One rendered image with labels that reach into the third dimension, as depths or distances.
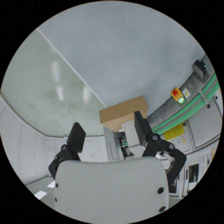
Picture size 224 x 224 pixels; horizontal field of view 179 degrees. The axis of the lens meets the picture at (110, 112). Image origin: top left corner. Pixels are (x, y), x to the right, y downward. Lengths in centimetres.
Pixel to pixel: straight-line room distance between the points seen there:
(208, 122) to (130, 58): 89
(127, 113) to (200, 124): 80
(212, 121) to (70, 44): 108
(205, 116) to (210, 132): 18
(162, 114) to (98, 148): 381
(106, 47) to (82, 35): 8
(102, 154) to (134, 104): 392
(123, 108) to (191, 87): 54
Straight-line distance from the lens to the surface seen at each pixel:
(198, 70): 59
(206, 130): 94
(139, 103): 40
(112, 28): 25
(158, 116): 71
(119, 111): 39
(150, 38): 30
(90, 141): 415
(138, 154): 45
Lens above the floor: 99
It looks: 30 degrees down
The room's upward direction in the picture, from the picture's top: 169 degrees clockwise
